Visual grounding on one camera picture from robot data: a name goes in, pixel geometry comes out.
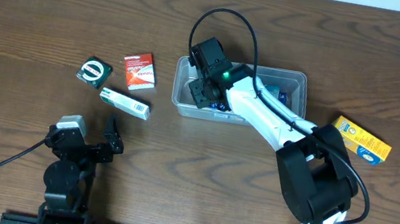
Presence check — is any blue Kool Fever box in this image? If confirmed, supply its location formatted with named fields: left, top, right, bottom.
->
left=209, top=85, right=288, bottom=112

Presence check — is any yellow medicine box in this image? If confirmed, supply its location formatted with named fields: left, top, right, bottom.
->
left=333, top=116, right=392, bottom=165

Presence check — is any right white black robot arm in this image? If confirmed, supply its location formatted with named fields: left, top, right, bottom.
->
left=189, top=55, right=363, bottom=224

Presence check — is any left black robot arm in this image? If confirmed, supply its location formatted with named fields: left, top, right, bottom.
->
left=43, top=115, right=124, bottom=224

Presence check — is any clear plastic container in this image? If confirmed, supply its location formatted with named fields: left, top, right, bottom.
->
left=168, top=51, right=312, bottom=137

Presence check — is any white green Panadol box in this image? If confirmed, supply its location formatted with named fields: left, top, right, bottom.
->
left=100, top=88, right=150, bottom=120

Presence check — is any green round-logo box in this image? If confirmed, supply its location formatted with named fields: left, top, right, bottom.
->
left=76, top=56, right=112, bottom=89

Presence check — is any red medicine box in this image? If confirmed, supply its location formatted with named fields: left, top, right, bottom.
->
left=124, top=53, right=156, bottom=91

